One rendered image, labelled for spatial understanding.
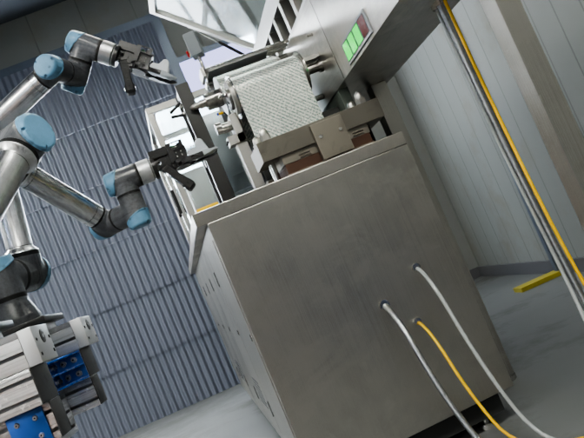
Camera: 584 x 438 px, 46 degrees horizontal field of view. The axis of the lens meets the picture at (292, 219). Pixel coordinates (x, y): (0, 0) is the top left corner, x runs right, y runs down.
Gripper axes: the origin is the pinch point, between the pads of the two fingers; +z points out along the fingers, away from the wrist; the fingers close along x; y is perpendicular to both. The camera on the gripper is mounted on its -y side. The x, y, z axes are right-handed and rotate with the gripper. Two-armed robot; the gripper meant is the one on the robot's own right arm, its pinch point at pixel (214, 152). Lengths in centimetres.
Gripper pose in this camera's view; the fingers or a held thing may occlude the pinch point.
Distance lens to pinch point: 221.2
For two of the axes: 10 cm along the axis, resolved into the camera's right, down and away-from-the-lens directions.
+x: -1.5, 1.3, 9.8
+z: 9.1, -3.7, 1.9
